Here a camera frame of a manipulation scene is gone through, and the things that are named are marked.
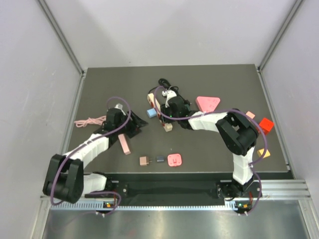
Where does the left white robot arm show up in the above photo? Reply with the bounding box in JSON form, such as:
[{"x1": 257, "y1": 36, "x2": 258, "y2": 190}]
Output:
[{"x1": 42, "y1": 104, "x2": 148, "y2": 203}]

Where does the small pink usb plug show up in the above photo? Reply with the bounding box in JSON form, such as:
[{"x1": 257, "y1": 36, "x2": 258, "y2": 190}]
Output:
[{"x1": 167, "y1": 153, "x2": 182, "y2": 167}]

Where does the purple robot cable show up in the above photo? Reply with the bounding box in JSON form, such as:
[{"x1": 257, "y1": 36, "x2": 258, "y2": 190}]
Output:
[
  {"x1": 50, "y1": 96, "x2": 133, "y2": 217},
  {"x1": 153, "y1": 85, "x2": 271, "y2": 216}
]

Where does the blue plug adapter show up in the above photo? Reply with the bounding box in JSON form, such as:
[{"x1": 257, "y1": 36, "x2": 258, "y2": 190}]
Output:
[{"x1": 147, "y1": 108, "x2": 157, "y2": 118}]

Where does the peach plug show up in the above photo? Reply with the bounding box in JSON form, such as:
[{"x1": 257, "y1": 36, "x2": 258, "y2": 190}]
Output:
[{"x1": 246, "y1": 111, "x2": 255, "y2": 119}]

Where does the black power cable with plug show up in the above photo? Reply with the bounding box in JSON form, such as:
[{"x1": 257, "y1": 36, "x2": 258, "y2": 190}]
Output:
[{"x1": 149, "y1": 78, "x2": 191, "y2": 105}]

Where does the pink long power strip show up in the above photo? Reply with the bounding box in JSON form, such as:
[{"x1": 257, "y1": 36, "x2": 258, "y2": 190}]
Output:
[{"x1": 118, "y1": 134, "x2": 131, "y2": 155}]

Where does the left aluminium frame post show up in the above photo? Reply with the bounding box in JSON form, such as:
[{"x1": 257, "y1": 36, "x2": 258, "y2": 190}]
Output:
[{"x1": 36, "y1": 0, "x2": 85, "y2": 76}]

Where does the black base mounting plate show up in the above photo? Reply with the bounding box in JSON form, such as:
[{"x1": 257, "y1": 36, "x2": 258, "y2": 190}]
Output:
[{"x1": 84, "y1": 172, "x2": 252, "y2": 200}]

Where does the pink triangular socket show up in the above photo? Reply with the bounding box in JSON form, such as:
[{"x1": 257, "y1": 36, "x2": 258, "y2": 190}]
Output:
[{"x1": 195, "y1": 96, "x2": 221, "y2": 113}]

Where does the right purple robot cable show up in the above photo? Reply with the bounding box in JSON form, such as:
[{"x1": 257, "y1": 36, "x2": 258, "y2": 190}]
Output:
[{"x1": 153, "y1": 85, "x2": 271, "y2": 216}]

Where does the red cube plug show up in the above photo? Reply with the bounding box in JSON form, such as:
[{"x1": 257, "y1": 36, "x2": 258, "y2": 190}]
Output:
[{"x1": 259, "y1": 118, "x2": 275, "y2": 135}]

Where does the yellow orange plug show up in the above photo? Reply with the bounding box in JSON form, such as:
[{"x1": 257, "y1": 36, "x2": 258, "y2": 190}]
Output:
[{"x1": 257, "y1": 148, "x2": 271, "y2": 159}]

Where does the beige power strip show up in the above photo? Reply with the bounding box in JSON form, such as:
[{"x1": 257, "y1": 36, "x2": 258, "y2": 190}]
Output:
[{"x1": 147, "y1": 93, "x2": 173, "y2": 132}]

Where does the grey slotted cable duct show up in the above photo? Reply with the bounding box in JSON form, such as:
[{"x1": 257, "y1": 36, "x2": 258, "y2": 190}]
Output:
[{"x1": 51, "y1": 201, "x2": 244, "y2": 211}]

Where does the small pink plug adapter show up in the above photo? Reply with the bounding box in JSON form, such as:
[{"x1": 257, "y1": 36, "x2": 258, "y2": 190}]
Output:
[{"x1": 139, "y1": 156, "x2": 153, "y2": 166}]

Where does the small purple grey plug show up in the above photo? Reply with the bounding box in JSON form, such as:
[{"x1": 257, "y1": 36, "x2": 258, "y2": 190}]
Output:
[{"x1": 156, "y1": 155, "x2": 165, "y2": 163}]

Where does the aluminium frame post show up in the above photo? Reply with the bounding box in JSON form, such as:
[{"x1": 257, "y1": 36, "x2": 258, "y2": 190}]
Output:
[
  {"x1": 36, "y1": 0, "x2": 85, "y2": 76},
  {"x1": 257, "y1": 0, "x2": 305, "y2": 73}
]

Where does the right aluminium frame post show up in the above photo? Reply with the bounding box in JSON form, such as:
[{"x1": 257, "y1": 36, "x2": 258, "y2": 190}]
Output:
[{"x1": 257, "y1": 0, "x2": 305, "y2": 73}]

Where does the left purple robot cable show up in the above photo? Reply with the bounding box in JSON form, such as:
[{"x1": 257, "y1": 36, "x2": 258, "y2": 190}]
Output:
[{"x1": 50, "y1": 96, "x2": 133, "y2": 217}]

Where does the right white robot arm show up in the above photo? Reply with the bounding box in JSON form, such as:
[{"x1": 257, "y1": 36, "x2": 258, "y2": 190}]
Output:
[{"x1": 160, "y1": 90, "x2": 258, "y2": 197}]

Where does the pink usb cable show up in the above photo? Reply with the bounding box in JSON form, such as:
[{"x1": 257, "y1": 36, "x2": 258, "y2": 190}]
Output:
[{"x1": 74, "y1": 115, "x2": 108, "y2": 128}]

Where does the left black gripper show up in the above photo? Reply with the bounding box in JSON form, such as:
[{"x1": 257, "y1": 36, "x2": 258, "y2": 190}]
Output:
[{"x1": 116, "y1": 110, "x2": 149, "y2": 139}]

